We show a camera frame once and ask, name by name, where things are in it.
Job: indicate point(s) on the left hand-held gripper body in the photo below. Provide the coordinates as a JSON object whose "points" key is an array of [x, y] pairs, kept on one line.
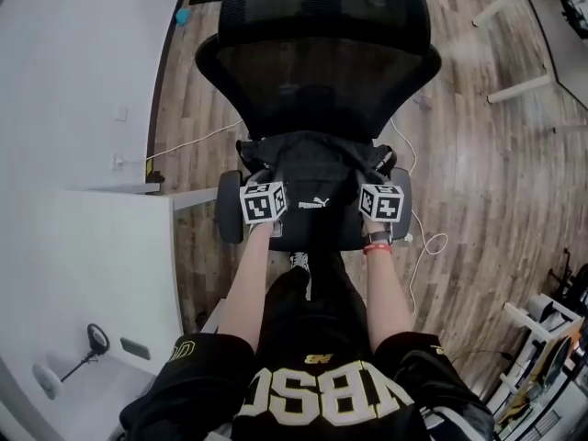
{"points": [[263, 202]]}

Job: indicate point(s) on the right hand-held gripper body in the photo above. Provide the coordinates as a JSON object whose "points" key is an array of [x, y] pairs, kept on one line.
{"points": [[382, 202]]}

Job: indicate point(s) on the black bag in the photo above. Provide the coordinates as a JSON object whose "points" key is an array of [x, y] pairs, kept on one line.
{"points": [[317, 179]]}

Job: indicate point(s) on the black mesh office chair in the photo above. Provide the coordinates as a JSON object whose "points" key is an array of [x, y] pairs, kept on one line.
{"points": [[321, 62]]}

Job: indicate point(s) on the person's left forearm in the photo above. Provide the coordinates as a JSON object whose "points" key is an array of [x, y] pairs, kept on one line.
{"points": [[243, 283]]}

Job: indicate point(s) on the person's right forearm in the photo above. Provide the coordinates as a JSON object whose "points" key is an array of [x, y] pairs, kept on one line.
{"points": [[388, 292]]}

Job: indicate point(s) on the white power adapter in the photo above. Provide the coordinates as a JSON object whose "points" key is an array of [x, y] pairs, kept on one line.
{"points": [[408, 236]]}

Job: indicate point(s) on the red wristband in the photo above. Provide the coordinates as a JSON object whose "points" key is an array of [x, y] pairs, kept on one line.
{"points": [[377, 248]]}

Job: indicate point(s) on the person's grey shoe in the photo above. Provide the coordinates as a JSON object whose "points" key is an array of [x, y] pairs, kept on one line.
{"points": [[301, 264]]}

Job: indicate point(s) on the person's black trousers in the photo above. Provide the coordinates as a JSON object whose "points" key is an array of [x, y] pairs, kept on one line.
{"points": [[317, 310]]}

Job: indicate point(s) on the white table leg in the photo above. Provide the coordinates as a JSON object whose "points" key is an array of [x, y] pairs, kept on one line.
{"points": [[496, 5], [519, 89]]}

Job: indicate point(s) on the white desk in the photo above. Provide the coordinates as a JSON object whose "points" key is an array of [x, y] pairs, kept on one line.
{"points": [[92, 264]]}

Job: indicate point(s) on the black phone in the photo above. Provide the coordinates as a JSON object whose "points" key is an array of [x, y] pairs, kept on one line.
{"points": [[135, 348]]}

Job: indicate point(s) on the black tripod stand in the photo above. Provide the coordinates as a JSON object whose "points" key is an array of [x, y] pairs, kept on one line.
{"points": [[567, 280]]}

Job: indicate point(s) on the teal cloth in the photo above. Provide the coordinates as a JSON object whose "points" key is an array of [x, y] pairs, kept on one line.
{"points": [[183, 17]]}

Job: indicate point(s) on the person's black printed shirt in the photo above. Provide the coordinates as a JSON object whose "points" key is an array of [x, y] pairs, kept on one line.
{"points": [[331, 402]]}

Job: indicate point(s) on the wooden board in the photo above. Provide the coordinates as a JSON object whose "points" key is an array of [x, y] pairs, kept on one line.
{"points": [[546, 375]]}

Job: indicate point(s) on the dark-edged table top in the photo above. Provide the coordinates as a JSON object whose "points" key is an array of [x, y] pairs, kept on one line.
{"points": [[567, 35]]}

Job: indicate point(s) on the white round puck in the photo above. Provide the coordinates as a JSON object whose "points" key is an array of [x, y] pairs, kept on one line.
{"points": [[47, 377]]}

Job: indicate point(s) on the white wall socket with plug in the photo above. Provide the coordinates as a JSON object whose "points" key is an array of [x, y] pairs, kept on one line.
{"points": [[118, 160]]}

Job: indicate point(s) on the white shelf frame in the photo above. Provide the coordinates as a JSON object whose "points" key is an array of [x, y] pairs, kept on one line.
{"points": [[528, 333]]}

